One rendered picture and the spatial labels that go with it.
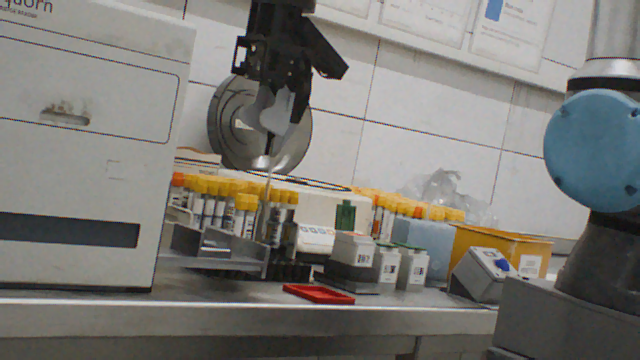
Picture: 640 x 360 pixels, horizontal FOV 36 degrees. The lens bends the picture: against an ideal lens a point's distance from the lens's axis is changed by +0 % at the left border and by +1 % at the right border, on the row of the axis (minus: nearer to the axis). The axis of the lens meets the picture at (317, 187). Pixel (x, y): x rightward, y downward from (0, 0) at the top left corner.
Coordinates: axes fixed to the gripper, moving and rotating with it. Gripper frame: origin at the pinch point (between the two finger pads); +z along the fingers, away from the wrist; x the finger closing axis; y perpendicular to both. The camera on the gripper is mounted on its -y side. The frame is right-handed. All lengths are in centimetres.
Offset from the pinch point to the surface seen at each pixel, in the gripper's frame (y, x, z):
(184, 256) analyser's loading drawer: 20.2, 11.2, 13.9
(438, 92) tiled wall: -91, -50, -18
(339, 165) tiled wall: -63, -51, 3
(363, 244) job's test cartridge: -12.7, 7.9, 11.2
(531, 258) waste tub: -53, 9, 11
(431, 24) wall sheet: -83, -50, -33
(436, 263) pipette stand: -37.1, 1.9, 14.2
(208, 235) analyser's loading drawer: 13.8, 6.7, 11.9
